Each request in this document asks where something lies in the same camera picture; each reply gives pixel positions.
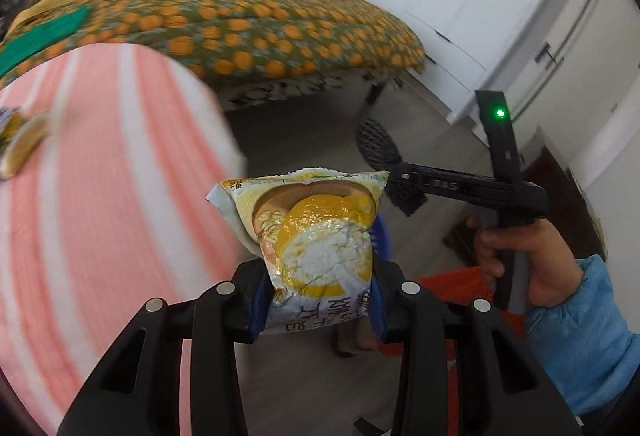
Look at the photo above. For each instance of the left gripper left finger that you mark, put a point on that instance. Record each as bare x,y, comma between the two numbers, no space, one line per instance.
135,387

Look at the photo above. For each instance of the white snack bag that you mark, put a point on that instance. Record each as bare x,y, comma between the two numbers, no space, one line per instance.
312,229

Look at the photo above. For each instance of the clear cracker sleeve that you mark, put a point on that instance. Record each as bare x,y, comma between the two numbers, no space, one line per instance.
23,144

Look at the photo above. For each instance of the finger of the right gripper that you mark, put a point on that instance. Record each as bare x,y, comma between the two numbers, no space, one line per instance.
407,173
406,198

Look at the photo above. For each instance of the blue jacket sleeve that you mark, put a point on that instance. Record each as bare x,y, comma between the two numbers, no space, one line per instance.
584,344

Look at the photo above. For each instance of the orange floral green quilt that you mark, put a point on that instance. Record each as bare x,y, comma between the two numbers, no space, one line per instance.
229,43

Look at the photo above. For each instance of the striped pink white tablecloth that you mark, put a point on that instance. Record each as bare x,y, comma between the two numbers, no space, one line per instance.
109,211

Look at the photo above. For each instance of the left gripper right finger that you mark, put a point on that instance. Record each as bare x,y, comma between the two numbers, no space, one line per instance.
461,365

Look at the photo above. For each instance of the folded green cloth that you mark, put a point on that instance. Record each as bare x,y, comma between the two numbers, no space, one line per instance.
16,51

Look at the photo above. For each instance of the blue plastic trash basket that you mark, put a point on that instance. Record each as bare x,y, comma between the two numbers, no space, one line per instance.
380,238

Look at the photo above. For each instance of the person's right hand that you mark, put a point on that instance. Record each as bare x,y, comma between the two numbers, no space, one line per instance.
554,275

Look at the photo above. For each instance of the dark green yellow snack packet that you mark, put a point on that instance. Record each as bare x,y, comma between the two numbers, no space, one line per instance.
11,121

